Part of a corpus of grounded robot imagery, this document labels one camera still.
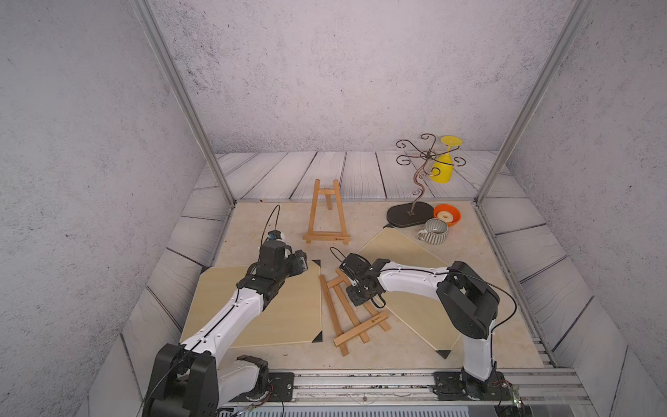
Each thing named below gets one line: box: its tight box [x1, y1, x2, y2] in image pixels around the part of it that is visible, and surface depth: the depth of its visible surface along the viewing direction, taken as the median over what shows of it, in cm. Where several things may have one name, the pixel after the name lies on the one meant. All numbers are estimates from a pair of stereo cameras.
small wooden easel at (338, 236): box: [302, 178, 351, 245], surface depth 104 cm
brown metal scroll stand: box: [386, 132, 467, 228], surface depth 101 cm
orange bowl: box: [433, 204, 463, 228], surface depth 113 cm
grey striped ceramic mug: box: [416, 218, 449, 245], surface depth 104 cm
